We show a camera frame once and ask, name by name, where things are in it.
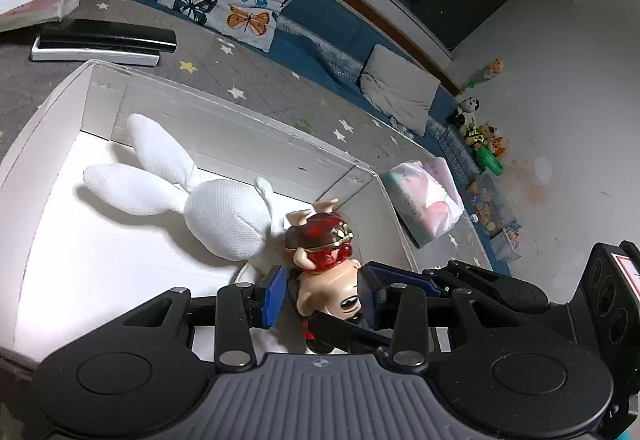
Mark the grey pillow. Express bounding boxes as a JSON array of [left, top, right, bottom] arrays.
[[359, 43, 442, 137]]

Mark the panda toy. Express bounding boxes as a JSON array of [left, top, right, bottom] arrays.
[[451, 96, 482, 127]]

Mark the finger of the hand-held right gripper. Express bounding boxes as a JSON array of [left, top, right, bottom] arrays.
[[306, 312, 401, 352], [362, 260, 551, 317]]

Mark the green plastic toy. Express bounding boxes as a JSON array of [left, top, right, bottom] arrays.
[[475, 148, 504, 177]]

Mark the yellow and green toy figure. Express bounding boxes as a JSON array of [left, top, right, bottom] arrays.
[[462, 120, 501, 149]]

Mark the dark cardboard box white inside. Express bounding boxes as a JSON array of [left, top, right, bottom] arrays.
[[0, 60, 425, 371]]

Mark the long black case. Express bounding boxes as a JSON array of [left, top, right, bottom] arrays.
[[39, 19, 178, 54]]

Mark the blue sofa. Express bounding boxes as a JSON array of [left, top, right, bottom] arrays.
[[97, 0, 521, 266]]

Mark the clear plastic box of toys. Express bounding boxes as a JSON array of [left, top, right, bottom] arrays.
[[464, 170, 524, 264]]

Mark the orange fox toy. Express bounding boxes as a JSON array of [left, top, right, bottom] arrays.
[[482, 135, 508, 159]]

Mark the white plush rabbit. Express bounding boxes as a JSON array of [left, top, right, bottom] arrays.
[[82, 114, 290, 288]]

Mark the orange flower toy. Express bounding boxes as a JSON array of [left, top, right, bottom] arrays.
[[466, 57, 505, 89]]

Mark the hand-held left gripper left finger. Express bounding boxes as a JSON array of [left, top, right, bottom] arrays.
[[120, 265, 290, 369]]

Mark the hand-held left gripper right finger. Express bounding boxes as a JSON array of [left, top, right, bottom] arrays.
[[360, 265, 521, 369]]

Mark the long white case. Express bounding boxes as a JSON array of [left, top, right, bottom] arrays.
[[31, 37, 161, 67]]

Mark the soft pack of tissues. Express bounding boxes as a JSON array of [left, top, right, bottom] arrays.
[[381, 156, 465, 248]]

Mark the doll figure with dark red hair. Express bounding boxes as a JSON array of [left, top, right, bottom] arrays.
[[285, 199, 367, 357]]

